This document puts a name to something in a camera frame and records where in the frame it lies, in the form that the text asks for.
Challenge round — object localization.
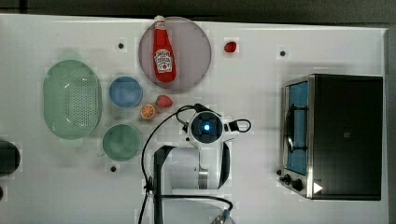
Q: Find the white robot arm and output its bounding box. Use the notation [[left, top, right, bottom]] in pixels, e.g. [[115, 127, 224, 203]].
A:
[[152, 110, 240, 224]]

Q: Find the green mug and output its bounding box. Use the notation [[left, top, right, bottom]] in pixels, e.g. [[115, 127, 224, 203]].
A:
[[102, 124, 141, 161]]

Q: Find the red toy strawberry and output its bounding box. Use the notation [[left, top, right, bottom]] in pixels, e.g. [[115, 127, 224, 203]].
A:
[[155, 95, 173, 108]]

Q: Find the orange slice toy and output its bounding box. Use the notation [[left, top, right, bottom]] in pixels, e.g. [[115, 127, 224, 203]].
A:
[[140, 104, 156, 119]]

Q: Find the red ketchup bottle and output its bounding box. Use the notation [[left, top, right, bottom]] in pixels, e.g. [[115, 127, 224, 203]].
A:
[[152, 16, 177, 83]]

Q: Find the round grey plate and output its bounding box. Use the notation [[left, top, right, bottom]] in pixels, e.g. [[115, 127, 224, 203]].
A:
[[138, 17, 211, 91]]

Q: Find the small red toy fruit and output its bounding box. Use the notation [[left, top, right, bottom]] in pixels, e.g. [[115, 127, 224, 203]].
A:
[[224, 41, 237, 53]]

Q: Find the blue cup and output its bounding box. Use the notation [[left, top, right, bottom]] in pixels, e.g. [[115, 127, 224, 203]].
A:
[[109, 77, 143, 108]]

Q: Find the green plastic colander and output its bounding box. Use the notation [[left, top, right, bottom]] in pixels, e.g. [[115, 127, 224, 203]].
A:
[[43, 52, 102, 147]]

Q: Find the silver toaster oven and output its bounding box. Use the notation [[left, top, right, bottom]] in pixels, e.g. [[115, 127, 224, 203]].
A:
[[276, 74, 383, 201]]

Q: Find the dark round container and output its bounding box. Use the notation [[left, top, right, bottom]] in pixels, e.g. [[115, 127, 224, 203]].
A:
[[0, 141, 21, 176]]

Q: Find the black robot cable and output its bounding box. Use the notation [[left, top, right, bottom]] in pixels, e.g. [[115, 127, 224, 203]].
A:
[[137, 104, 252, 224]]

